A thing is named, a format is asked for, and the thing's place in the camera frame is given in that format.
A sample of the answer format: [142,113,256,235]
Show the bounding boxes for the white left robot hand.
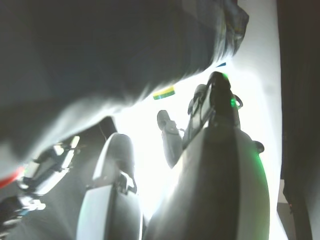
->
[0,71,272,240]

